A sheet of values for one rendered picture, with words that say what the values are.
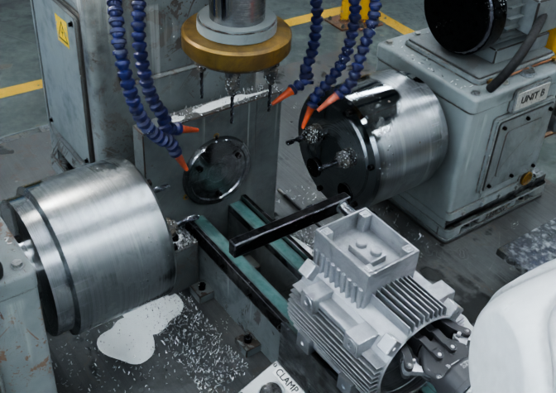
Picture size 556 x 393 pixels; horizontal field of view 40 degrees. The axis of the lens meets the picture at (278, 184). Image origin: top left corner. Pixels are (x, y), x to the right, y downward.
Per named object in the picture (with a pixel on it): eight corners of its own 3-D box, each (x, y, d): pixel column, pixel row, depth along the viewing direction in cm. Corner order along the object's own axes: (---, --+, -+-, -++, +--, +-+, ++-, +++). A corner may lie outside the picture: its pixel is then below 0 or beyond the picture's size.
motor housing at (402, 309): (282, 343, 125) (289, 257, 113) (369, 298, 134) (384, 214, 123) (362, 430, 112) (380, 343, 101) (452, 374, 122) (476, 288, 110)
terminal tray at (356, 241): (309, 265, 118) (313, 229, 113) (361, 241, 123) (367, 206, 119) (361, 313, 110) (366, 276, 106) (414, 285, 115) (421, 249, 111)
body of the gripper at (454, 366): (505, 364, 103) (457, 315, 108) (461, 392, 99) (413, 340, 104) (487, 394, 108) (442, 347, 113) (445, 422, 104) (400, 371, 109)
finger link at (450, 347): (451, 352, 105) (458, 347, 106) (400, 294, 112) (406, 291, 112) (443, 368, 108) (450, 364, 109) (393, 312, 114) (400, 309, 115)
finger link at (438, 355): (438, 371, 108) (432, 376, 107) (385, 316, 114) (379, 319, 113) (447, 354, 105) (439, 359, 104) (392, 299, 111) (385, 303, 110)
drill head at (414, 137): (261, 184, 160) (266, 79, 145) (402, 129, 181) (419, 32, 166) (335, 251, 145) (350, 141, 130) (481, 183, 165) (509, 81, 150)
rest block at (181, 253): (153, 279, 152) (150, 233, 145) (184, 266, 156) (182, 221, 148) (168, 297, 148) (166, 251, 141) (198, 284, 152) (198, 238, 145)
